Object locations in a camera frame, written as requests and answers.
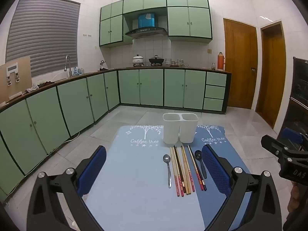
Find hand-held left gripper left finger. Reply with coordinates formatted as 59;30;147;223
26;146;107;231

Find green wall cabinets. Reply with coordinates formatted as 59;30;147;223
99;0;213;48

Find black spoon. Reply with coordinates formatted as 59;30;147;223
194;150;207;179

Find wooden door with handle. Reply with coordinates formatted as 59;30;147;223
223;18;258;110

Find light cloth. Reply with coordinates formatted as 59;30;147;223
24;83;40;93

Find black wok with lid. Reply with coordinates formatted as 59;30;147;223
149;55;165;64

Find dark blue table mat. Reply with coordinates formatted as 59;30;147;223
188;125;254;231

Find white two-compartment utensil holder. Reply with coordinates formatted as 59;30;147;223
163;113;199;144

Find grey window blind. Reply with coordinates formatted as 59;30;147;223
5;0;81;78

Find person's right hand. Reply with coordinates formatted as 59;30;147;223
287;180;300;212

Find wooden board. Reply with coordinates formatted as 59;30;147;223
0;56;33;104

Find metal faucet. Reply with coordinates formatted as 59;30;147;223
64;55;73;78

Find green base cabinet with sink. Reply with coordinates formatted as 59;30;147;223
0;70;120;201

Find plain beige chopstick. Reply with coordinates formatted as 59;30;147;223
181;146;189;195
182;146;191;194

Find plain wooden door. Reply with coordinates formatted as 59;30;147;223
255;21;287;129

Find black range hood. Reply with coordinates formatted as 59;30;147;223
125;27;168;39

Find dark brown chopstick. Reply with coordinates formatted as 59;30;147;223
174;146;186;194

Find green base cabinet with drawers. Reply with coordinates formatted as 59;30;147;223
117;68;232;114

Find white cable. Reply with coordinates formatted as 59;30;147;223
63;130;80;145

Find metal spoon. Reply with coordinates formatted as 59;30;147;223
163;154;172;188

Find white device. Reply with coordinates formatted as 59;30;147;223
6;63;21;86

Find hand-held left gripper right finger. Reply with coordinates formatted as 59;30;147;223
202;144;282;231

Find light blue table mat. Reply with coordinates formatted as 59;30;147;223
82;125;205;231

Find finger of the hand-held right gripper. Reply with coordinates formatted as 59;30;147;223
282;127;304;150
261;134;301;161

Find orange thermos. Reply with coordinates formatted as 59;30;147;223
217;52;226;71

